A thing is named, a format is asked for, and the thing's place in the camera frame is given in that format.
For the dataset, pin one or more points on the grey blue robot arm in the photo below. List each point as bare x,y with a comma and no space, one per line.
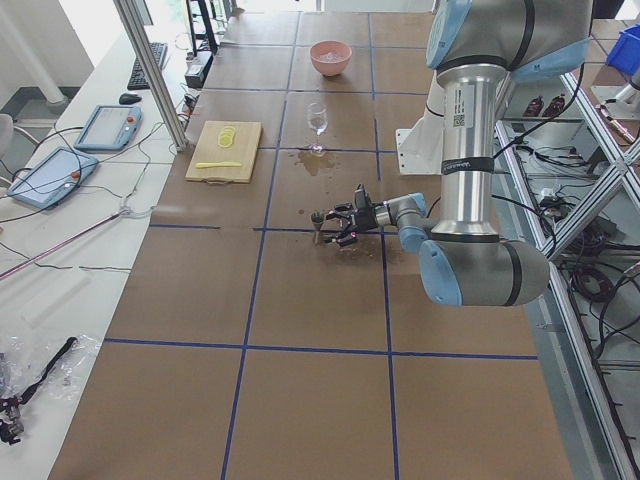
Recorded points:
473,46

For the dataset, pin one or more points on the blue teach pendant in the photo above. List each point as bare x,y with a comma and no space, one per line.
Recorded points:
109,128
53,179

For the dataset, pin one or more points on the pink bowl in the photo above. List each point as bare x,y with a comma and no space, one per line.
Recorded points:
330,58

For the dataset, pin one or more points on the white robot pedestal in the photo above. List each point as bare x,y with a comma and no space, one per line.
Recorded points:
420,149

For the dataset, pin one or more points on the black computer mouse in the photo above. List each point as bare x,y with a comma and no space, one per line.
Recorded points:
129,98

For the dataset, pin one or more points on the yellow plastic knife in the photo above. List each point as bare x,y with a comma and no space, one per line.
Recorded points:
222,164

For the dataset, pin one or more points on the steel double jigger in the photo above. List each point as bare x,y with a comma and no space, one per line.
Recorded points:
317,219

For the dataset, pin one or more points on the bamboo cutting board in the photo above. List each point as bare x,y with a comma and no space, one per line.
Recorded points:
244,150

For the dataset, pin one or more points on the aluminium frame post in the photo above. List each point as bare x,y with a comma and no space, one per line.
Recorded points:
135,29

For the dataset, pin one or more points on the clear wine glass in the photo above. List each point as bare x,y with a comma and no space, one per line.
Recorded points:
317,120

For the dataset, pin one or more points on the pink rod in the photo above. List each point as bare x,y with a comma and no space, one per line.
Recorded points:
32,260

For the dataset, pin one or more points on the clear plastic bag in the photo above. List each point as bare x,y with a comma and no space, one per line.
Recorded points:
55,368

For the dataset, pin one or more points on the far blue teach pendant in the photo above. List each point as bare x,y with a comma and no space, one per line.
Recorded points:
109,128

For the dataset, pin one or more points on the near blue teach pendant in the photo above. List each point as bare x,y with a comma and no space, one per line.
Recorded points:
53,179

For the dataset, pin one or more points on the black box device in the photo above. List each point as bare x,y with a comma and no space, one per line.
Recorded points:
198,69

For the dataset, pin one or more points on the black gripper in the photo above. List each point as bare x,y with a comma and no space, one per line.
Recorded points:
363,220

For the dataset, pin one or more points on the blue storage bin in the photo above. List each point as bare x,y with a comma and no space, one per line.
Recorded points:
625,55

